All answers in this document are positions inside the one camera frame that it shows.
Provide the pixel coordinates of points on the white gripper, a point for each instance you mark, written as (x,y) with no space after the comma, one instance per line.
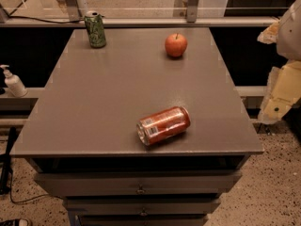
(290,35)

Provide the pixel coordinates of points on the red coke can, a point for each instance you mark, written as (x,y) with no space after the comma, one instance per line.
(162,125)

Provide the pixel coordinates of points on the green soda can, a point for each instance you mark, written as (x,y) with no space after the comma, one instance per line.
(95,30)

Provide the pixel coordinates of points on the red apple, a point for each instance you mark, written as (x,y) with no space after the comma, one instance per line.
(176,45)

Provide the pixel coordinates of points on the grey drawer cabinet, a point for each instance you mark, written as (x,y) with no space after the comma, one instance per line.
(85,120)

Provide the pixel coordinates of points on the grey drawer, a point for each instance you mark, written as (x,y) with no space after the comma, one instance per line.
(137,183)
(143,206)

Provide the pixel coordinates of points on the top grey drawer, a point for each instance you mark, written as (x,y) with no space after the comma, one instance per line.
(137,183)

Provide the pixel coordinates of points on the white pump bottle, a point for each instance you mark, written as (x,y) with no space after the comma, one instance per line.
(14,83)

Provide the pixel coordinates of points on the black stand leg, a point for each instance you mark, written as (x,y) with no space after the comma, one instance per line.
(5,159)

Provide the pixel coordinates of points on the black and white shoe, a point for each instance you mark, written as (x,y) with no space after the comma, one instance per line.
(16,222)

